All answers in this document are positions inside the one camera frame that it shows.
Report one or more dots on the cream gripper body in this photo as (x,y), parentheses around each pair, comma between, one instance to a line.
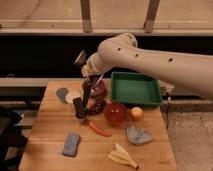
(86,69)

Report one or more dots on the black handled dish brush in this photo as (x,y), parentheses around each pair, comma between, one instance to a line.
(80,61)

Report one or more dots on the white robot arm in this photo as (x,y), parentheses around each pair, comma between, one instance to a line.
(190,71)

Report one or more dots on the green plastic tray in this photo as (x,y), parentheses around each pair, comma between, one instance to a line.
(135,89)

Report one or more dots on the purple bowl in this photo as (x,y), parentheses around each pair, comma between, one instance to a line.
(99,90)

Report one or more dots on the white spoon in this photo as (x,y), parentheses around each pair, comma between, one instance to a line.
(100,78)

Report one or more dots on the white round coaster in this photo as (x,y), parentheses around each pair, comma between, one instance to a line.
(71,95)

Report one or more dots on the dark grape bunch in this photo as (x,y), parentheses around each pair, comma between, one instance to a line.
(97,107)

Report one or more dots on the black rectangular block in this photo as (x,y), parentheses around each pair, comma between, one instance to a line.
(79,109)

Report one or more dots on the orange red bowl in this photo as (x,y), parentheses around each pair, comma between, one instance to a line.
(115,113)

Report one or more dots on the blue sponge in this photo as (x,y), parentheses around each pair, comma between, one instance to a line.
(71,145)

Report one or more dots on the grey blue crumpled cloth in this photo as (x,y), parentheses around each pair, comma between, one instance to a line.
(138,136)

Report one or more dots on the black chair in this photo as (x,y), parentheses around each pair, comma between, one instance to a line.
(10,136)

